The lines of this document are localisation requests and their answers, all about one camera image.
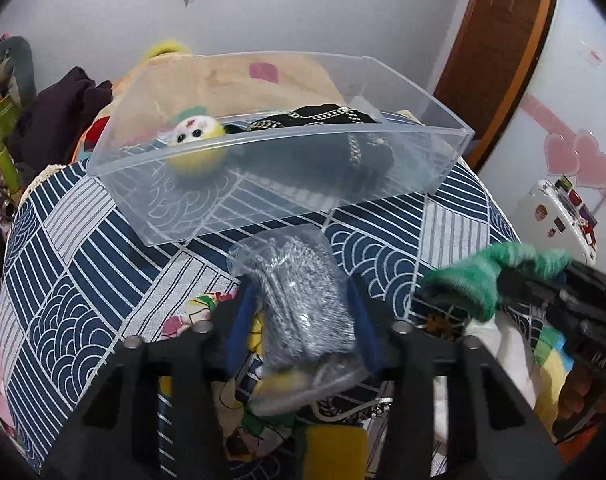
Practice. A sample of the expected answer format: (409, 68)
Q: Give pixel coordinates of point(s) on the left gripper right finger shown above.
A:
(371, 318)

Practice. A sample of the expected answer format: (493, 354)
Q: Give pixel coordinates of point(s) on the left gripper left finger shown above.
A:
(236, 342)

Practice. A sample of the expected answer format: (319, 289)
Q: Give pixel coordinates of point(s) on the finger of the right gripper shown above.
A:
(549, 298)
(584, 282)

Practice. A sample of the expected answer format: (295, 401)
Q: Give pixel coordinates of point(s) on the green knitted cloth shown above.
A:
(472, 283)

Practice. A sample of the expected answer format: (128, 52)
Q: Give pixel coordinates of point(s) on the white cloth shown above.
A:
(512, 351)

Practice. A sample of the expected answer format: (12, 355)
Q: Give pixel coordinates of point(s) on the bagged steel wool scourer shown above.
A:
(309, 345)

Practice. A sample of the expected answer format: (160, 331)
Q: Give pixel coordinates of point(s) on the yellow sponge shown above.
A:
(334, 452)

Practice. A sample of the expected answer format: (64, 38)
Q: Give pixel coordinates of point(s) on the black cloth with chain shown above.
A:
(350, 165)

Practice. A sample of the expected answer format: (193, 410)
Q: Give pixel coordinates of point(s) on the yellow felt ball toy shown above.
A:
(193, 128)

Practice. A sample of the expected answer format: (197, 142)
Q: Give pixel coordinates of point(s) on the white suitcase with stickers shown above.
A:
(553, 216)

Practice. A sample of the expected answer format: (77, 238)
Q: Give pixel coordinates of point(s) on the floral patterned cloth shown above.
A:
(246, 437)

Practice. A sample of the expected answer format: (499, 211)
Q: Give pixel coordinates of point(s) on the blue white patterned tablecloth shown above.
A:
(77, 279)

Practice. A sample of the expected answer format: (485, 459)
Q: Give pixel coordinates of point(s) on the clear plastic storage box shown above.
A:
(201, 144)

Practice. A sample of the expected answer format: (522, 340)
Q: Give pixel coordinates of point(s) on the brown wooden door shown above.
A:
(491, 62)

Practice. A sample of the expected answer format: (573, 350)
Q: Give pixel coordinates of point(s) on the beige patchwork blanket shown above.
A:
(219, 85)

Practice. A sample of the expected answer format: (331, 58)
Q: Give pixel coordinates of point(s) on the dark purple garment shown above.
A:
(47, 132)

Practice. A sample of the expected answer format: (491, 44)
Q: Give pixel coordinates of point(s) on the grey green plush toy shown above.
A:
(16, 71)

